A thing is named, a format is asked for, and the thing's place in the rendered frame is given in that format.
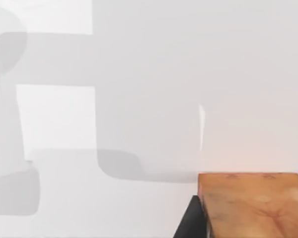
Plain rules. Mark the orange wooden block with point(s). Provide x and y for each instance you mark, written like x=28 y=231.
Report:
x=255 y=205

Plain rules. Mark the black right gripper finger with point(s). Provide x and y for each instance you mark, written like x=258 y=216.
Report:
x=193 y=220

